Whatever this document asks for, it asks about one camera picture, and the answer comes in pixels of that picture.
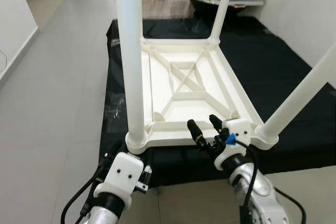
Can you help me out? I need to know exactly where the blue cable connector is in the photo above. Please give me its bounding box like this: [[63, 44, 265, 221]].
[[224, 132, 236, 146]]

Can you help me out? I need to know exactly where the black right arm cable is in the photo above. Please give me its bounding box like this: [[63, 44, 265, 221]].
[[233, 140, 259, 222]]

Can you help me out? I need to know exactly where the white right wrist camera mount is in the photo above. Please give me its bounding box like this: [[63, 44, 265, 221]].
[[213, 119, 252, 172]]

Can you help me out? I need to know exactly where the patterned bench cloth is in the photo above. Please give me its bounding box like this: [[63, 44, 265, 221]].
[[141, 0, 211, 20]]

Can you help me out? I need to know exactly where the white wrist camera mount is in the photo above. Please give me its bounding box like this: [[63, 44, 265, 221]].
[[94, 151, 145, 212], [213, 119, 252, 172]]

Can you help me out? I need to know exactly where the crossed clear tape patch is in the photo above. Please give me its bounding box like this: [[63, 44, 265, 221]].
[[102, 103, 127, 136]]

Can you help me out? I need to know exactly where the black wok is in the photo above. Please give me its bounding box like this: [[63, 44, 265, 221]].
[[187, 0, 248, 18]]

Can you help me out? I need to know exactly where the black tablecloth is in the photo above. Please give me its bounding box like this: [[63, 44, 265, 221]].
[[98, 16, 336, 188]]

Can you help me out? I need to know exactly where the white plastic children table top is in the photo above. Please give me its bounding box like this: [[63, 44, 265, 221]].
[[125, 37, 279, 154]]

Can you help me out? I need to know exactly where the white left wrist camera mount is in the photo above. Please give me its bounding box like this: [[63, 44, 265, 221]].
[[94, 151, 145, 212]]

